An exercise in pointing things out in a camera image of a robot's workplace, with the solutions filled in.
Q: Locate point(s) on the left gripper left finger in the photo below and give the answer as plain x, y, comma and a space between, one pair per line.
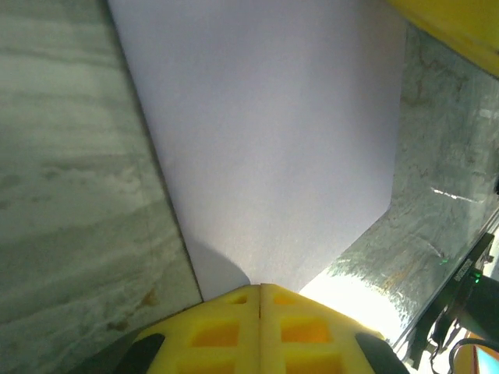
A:
218, 335

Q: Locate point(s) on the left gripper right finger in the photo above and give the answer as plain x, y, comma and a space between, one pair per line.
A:
304, 335

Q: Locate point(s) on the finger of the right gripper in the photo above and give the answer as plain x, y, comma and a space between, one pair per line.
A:
460, 23

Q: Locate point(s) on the purple paper sheet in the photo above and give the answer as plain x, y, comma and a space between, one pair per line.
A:
265, 136

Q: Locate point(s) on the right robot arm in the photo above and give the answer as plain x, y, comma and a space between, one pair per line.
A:
483, 304

